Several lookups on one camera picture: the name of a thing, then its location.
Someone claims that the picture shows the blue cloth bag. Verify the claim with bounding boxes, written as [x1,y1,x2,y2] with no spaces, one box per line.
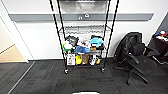
[73,45,91,56]

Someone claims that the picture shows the brown box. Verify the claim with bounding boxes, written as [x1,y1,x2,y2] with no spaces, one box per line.
[81,53,91,65]

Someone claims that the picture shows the blue plush toy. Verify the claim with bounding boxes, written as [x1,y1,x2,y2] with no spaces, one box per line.
[89,37,105,48]

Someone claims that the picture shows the small yellow item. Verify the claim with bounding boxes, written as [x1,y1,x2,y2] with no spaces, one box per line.
[75,55,83,66]

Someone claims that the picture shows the white and black item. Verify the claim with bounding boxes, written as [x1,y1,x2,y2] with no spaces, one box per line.
[89,54,101,67]

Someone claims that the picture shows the flat black item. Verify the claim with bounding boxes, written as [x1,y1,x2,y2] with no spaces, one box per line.
[90,33,104,40]

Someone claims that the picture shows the green and white toy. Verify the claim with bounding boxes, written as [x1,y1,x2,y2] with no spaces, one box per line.
[62,41,74,53]

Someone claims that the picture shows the white printed box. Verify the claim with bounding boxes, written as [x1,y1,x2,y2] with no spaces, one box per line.
[66,53,76,67]

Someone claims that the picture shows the black office chair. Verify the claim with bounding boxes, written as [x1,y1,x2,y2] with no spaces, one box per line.
[113,31,161,85]

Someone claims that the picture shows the dark office desk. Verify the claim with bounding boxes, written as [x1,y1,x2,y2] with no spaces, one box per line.
[151,30,168,63]

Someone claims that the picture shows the wall sockets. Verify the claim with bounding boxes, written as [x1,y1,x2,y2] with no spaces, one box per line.
[77,13,91,20]

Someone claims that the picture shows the black wire shelf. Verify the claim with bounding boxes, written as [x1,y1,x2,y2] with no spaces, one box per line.
[49,0,120,75]

